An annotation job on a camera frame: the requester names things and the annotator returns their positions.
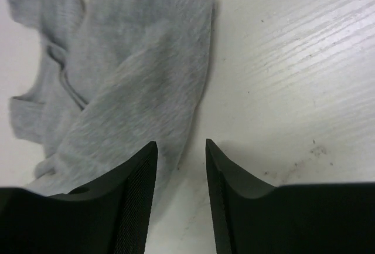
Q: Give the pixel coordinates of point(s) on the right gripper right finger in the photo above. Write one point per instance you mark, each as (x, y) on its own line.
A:
(252, 216)

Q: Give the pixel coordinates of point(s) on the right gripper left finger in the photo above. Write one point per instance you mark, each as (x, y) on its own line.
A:
(107, 215)

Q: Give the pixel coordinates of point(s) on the grey tank top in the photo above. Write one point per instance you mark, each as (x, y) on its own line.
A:
(114, 75)

